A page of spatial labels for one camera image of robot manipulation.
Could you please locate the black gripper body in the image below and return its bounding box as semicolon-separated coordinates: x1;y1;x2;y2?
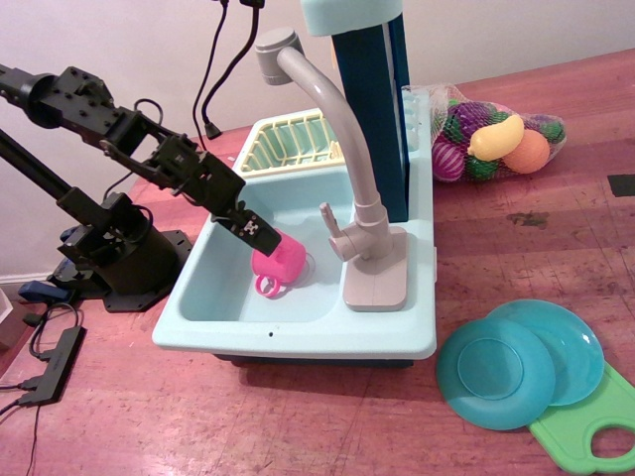
148;136;245;218

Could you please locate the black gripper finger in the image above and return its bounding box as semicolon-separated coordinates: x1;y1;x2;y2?
211;200;282;257

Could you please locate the pink toy cup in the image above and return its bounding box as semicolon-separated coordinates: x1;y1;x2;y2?
251;229;307;298

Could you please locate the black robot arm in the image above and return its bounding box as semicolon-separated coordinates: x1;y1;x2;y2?
1;66;282;312

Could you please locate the light blue toy sink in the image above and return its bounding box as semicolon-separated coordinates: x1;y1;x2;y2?
152;87;437;360

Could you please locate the yellow dish rack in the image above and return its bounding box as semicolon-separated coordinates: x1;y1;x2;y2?
233;108;344;179

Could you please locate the grey toy faucet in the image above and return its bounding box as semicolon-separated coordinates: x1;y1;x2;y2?
255;27;408;311

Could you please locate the blue clamp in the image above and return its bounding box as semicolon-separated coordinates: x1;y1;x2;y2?
18;281;73;303

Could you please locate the dark blue water tower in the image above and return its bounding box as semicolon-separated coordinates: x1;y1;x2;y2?
301;0;410;223

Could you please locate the mesh bag of toy food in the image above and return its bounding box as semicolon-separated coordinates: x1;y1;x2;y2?
402;83;567;183

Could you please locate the yellow toy fruit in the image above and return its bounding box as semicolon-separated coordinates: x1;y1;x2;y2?
467;114;525;162

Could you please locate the black usb hub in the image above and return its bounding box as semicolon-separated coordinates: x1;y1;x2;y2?
18;325;86;408

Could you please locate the front teal plate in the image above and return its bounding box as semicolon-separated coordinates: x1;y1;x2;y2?
437;318;556;430

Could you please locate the teal plate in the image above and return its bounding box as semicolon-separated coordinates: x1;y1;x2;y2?
437;318;556;430
487;299;604;407

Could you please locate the orange toy fruit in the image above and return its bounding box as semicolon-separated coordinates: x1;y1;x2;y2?
502;130;550;175

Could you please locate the rear teal plate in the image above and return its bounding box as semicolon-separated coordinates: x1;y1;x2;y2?
487;299;604;407

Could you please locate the black tape patch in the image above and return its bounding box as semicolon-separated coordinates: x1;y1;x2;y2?
607;174;635;197

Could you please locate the green cutting board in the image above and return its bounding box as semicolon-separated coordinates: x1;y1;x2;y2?
528;365;634;475

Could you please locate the black power cable right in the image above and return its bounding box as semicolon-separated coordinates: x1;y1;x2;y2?
200;0;264;141

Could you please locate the black power cable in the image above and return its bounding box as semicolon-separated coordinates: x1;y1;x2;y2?
191;0;230;155
200;0;264;141

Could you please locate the black power cable left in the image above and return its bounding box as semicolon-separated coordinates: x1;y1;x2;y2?
191;0;230;155

